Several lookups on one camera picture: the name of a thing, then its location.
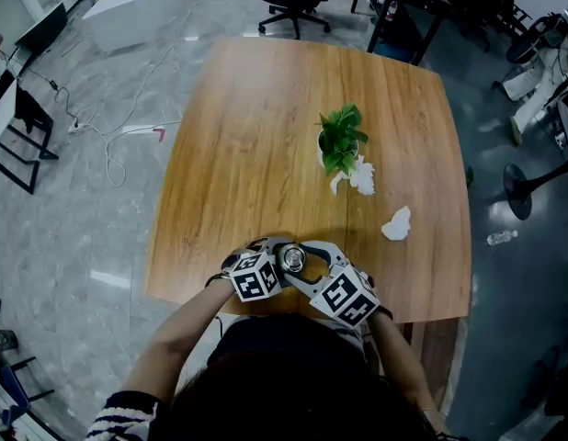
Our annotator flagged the white cabinet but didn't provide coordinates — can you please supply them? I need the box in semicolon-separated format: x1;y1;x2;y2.
81;0;193;54

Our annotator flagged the person's right forearm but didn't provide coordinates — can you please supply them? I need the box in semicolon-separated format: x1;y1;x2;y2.
367;310;444;426

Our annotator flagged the large crumpled white tissue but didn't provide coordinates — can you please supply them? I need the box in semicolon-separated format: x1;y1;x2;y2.
349;153;377;197

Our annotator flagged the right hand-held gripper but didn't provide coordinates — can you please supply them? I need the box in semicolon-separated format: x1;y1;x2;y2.
282;240;381;329

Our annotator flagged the white table with black frame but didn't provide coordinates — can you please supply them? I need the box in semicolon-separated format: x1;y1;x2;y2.
0;69;60;196

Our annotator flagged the person's left hand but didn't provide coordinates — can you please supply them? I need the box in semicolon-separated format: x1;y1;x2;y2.
221;247;247;276

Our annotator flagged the person's right hand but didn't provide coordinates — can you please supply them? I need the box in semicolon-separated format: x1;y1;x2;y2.
356;270;377;294

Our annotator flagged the white cable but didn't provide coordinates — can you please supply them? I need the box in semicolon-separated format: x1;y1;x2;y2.
67;0;198;187

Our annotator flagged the black fan stand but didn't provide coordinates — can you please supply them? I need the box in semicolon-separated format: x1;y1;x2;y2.
502;158;568;222

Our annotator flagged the green plant in white pot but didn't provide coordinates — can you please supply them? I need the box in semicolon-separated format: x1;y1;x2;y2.
314;103;370;177

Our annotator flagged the person's black top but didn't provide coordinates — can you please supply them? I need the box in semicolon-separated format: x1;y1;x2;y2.
205;314;372;376

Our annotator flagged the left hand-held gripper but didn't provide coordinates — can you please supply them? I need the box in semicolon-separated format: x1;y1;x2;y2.
230;234;298;303

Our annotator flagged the small metal bottle cap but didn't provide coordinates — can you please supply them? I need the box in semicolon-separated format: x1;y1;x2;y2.
279;244;308;273

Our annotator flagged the person's left forearm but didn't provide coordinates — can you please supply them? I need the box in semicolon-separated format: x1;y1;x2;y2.
120;282;234;401

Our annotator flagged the black desk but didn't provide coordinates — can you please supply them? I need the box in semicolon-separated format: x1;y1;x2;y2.
350;0;455;66

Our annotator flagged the striped black and white sleeve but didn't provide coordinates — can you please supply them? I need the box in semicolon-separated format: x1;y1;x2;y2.
84;390;159;441

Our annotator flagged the clear plastic bottle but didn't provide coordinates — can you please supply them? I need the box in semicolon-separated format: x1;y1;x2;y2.
486;230;519;246

